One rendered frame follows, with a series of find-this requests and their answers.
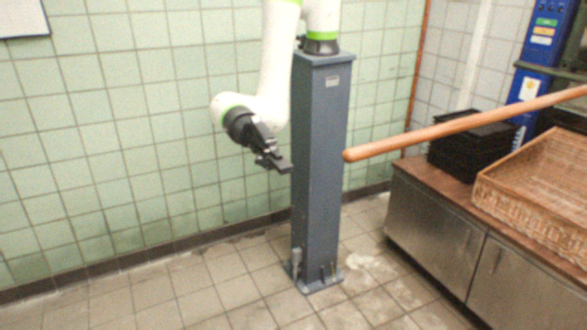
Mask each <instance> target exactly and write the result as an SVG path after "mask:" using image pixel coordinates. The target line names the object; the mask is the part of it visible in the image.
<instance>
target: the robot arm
mask: <svg viewBox="0 0 587 330"><path fill-rule="evenodd" d="M260 1H261V9H262V39H261V57H260V74H259V81H258V91H257V95H256V96H250V95H245V94H240V93H232V92H223V93H220V94H218V95H217V96H215V97H214V99H213V100H212V101H211V103H210V105H209V116H210V118H211V120H212V122H213V123H214V125H215V127H217V128H218V129H220V130H222V132H226V133H227V135H228V136H229V137H230V138H231V140H232V141H233V142H234V143H236V144H238V145H240V146H242V147H243V148H246V149H250V150H251V152H252V154H254V155H256V158H255V160H254V164H255V165H260V166H261V167H262V168H263V169H265V170H267V171H271V170H277V172H278V173H279V174H280V175H281V176H282V175H285V174H288V173H292V172H294V165H293V164H292V163H291V162H290V161H289V160H288V159H286V158H285V157H284V156H283V155H282V153H281V152H280V151H279V149H278V148H277V147H276V146H275V144H277V140H276V138H275V137H274V135H273V134H276V133H279V132H281V131H282V130H283V129H284V128H285V127H286V125H287V123H288V119H289V88H290V77H291V68H292V60H293V54H294V43H295V40H296V41H299V42H300V44H298V45H297V49H298V50H302V51H303V54H305V55H308V56H314V57H330V56H337V55H339V54H340V48H339V45H338V32H339V22H340V6H341V0H260ZM300 19H302V20H304V21H305V31H306V33H303V34H302V35H301V36H299V35H296V32H297V29H298V24H299V20H300Z"/></svg>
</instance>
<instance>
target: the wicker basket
mask: <svg viewBox="0 0 587 330"><path fill-rule="evenodd" d="M554 132H555V133H554ZM558 132H559V133H558ZM553 134H554V135H553ZM576 138H577V139H576ZM553 139H554V140H553ZM566 139H567V140H566ZM575 140H576V141H575ZM552 141H553V142H552ZM562 141H563V142H562ZM565 141H566V142H565ZM574 141H575V142H574ZM555 142H556V143H555ZM568 142H569V143H568ZM567 143H568V144H567ZM573 143H574V144H573ZM550 144H551V145H550ZM553 145H554V146H553ZM575 145H576V146H575ZM552 146H553V147H552ZM531 147H532V148H531ZM527 149H528V150H527ZM553 149H554V151H553ZM583 149H584V150H583ZM550 150H551V151H550ZM563 150H564V151H563ZM566 150H567V151H566ZM556 151H557V152H556ZM565 151H566V152H565ZM585 151H586V152H585ZM549 152H550V153H549ZM552 152H553V153H552ZM562 152H563V153H562ZM574 152H575V153H574ZM544 153H545V154H544ZM555 153H556V154H555ZM583 153H584V154H583ZM551 154H552V155H551ZM554 154H555V155H554ZM564 154H565V155H564ZM543 155H544V156H543ZM546 155H547V156H546ZM556 155H558V156H556ZM566 155H567V156H566ZM520 156H521V157H520ZM523 156H524V157H523ZM545 156H546V157H545ZM562 156H563V157H562ZM574 156H575V157H574ZM556 157H557V158H556ZM565 157H566V158H565ZM586 158H587V137H585V136H582V135H577V134H576V133H572V132H570V131H567V130H564V129H563V128H562V129H561V128H558V127H553V128H551V129H550V130H549V131H546V133H544V134H542V135H541V136H539V137H537V138H535V139H533V140H531V141H530V142H528V143H526V144H525V145H524V146H523V147H520V148H519V149H518V150H517V151H515V152H514V153H512V154H511V155H508V156H506V157H505V158H503V159H501V160H499V161H498V160H497V161H498V162H496V163H494V164H493V165H492V166H490V167H489V168H487V169H486V170H482V171H481V172H479V173H477V177H476V180H475V183H474V187H473V190H472V194H471V199H470V203H471V204H473V205H475V206H476V208H478V209H481V210H482V211H484V212H485V213H486V214H488V215H491V216H492V217H494V218H496V219H497V220H499V221H500V222H502V223H504V224H507V225H508V226H511V227H512V228H513V229H515V230H517V231H518V232H520V233H521V234H523V235H525V236H527V237H530V238H531V239H533V240H535V242H537V243H538V244H539V245H540V246H543V247H544V248H546V249H548V250H551V251H552V252H554V253H556V254H558V255H559V256H561V257H562V258H564V259H566V260H567V261H569V262H572V263H573V264H575V265H577V266H578V267H580V268H581V270H584V271H586V272H587V205H586V204H587V201H586V200H587V187H586V186H587V159H586ZM543 160H544V161H543ZM540 161H541V162H540ZM576 161H577V162H576ZM539 162H540V163H539ZM562 162H563V163H562ZM572 162H573V163H572ZM510 163H511V164H510ZM545 163H546V164H545ZM555 163H556V164H555ZM564 163H565V164H564ZM575 163H576V164H575ZM578 163H579V164H578ZM525 164H526V165H525ZM549 164H550V165H549ZM584 164H585V165H584ZM546 165H547V166H546ZM554 165H555V166H554ZM558 165H559V166H558ZM563 165H564V166H563ZM569 165H570V166H569ZM574 165H575V166H574ZM517 166H518V167H517ZM551 166H552V167H551ZM543 167H544V168H543ZM553 167H554V168H553ZM573 167H574V168H573ZM542 168H543V169H542ZM579 168H580V169H579ZM508 169H510V170H508ZM553 171H554V172H553ZM565 171H566V172H565ZM576 171H577V172H576ZM533 172H534V173H533ZM496 173H497V174H496ZM540 173H541V174H540ZM545 173H546V174H545ZM566 173H567V174H566ZM575 173H576V174H575ZM532 174H533V175H532ZM535 174H536V175H535ZM577 174H578V175H577ZM539 175H540V176H539ZM547 175H548V176H547ZM574 175H575V176H574ZM585 175H586V176H585ZM531 176H532V177H531ZM544 176H545V177H544ZM551 176H552V177H551ZM576 176H577V177H576ZM496 177H497V178H496ZM538 177H539V178H538ZM543 177H544V178H543ZM546 177H547V178H546ZM564 177H565V178H564ZM575 177H576V178H575ZM584 177H585V178H584ZM530 178H531V179H530ZM533 178H535V179H533ZM550 178H551V179H550ZM567 178H568V179H567ZM577 178H578V179H577ZM553 179H554V180H553ZM532 180H533V181H532ZM581 182H582V183H581ZM566 183H567V184H566ZM552 184H553V185H552ZM576 184H577V185H576ZM585 184H586V185H585ZM522 185H523V186H522ZM545 185H546V186H545ZM566 185H567V186H566ZM584 185H585V186H584ZM520 186H521V187H520ZM549 186H550V187H549ZM552 186H553V187H552ZM568 186H569V187H568ZM575 186H576V187H575ZM578 186H580V187H578ZM554 187H555V188H554ZM561 187H562V188H561ZM564 187H565V188H564ZM577 187H578V188H577ZM550 188H551V189H550ZM557 188H558V189H557ZM574 188H575V189H574ZM555 189H557V190H555ZM563 189H564V190H563ZM582 189H583V190H582ZM573 190H574V191H573ZM584 190H585V191H584ZM567 192H568V193H567ZM571 192H572V193H571ZM561 193H562V194H561ZM580 193H581V194H580ZM566 194H567V195H566ZM573 194H574V195H573ZM572 196H573V197H572ZM490 197H491V198H490ZM577 197H579V198H577ZM509 198H510V199H509ZM569 198H570V199H569ZM580 198H581V199H580ZM584 199H585V200H584ZM575 200H576V201H575ZM500 202H501V203H500ZM565 206H566V207H565ZM567 207H568V208H567ZM565 208H566V209H565ZM557 210H558V211H557ZM585 211H586V212H585ZM576 213H577V214H576ZM520 215H521V216H520ZM539 220H540V221H539ZM533 221H534V222H533ZM585 222H586V223H585ZM532 223H533V224H532ZM544 228H545V229H544ZM543 230H544V231H543ZM561 234H562V235H561ZM555 238H556V239H555ZM546 241H547V242H546ZM578 242H579V243H578ZM583 254H584V255H583Z"/></svg>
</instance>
